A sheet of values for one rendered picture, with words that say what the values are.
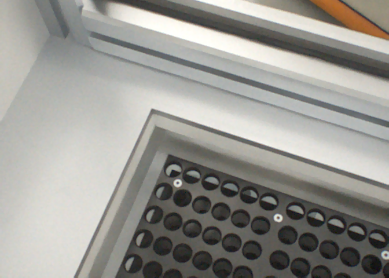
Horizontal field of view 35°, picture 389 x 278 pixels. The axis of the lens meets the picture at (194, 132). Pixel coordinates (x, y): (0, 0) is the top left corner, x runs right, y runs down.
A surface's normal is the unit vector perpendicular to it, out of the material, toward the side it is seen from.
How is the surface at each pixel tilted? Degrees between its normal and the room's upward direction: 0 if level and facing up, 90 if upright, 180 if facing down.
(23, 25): 90
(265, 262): 0
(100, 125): 0
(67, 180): 0
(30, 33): 90
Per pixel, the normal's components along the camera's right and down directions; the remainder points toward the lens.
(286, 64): -0.05, -0.43
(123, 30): -0.36, 0.85
